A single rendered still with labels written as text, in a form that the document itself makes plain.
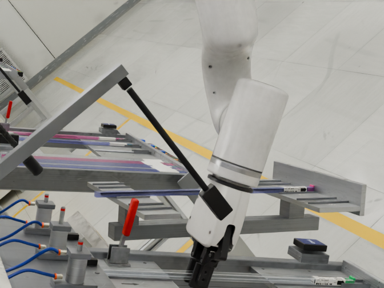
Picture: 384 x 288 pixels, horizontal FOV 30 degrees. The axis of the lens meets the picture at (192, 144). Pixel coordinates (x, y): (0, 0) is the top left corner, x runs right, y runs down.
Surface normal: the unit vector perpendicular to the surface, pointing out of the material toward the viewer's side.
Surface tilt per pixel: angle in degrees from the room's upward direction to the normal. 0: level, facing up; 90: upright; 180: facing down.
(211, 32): 70
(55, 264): 47
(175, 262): 90
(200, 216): 31
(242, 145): 65
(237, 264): 90
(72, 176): 90
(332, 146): 0
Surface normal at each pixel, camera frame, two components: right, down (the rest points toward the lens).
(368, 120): -0.56, -0.74
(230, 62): 0.25, 0.88
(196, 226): -0.87, -0.29
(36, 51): 0.36, 0.18
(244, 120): -0.30, -0.04
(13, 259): 0.17, -0.98
